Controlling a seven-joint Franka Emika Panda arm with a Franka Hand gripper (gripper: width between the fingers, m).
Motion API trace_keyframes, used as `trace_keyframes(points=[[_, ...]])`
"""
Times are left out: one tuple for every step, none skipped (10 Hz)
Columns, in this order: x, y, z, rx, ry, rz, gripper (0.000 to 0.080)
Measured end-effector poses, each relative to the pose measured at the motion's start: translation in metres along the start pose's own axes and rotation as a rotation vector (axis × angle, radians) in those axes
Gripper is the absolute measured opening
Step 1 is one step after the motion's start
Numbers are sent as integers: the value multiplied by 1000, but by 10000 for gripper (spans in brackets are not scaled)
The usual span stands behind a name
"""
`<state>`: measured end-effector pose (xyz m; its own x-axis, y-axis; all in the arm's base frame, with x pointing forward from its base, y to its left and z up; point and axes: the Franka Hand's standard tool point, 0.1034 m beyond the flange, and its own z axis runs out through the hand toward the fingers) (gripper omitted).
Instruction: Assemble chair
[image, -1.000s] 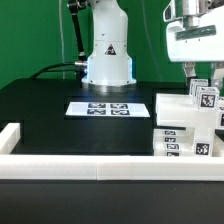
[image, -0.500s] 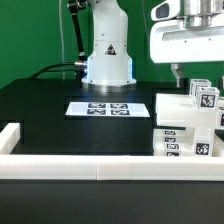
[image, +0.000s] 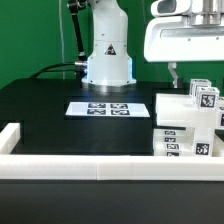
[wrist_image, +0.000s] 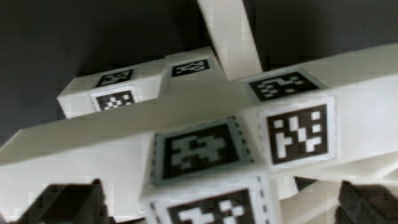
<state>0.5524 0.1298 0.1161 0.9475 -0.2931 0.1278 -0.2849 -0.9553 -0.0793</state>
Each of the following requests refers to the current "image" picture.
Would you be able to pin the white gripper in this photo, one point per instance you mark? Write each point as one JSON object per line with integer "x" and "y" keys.
{"x": 185, "y": 31}

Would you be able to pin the white tagged cube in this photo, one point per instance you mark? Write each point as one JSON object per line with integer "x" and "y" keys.
{"x": 195, "y": 83}
{"x": 207, "y": 98}

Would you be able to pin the white chair back frame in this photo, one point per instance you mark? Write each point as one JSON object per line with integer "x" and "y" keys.
{"x": 176, "y": 110}

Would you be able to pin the white chair seat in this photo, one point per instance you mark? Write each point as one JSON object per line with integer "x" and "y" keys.
{"x": 206, "y": 142}

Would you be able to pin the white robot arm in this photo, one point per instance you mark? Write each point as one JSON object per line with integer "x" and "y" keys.
{"x": 109, "y": 65}

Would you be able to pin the white marker sheet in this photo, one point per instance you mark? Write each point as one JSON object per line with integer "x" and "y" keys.
{"x": 102, "y": 109}

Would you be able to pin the white U-shaped fence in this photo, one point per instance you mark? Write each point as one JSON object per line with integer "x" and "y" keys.
{"x": 70, "y": 167}

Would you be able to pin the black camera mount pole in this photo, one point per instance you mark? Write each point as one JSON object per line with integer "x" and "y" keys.
{"x": 75, "y": 6}

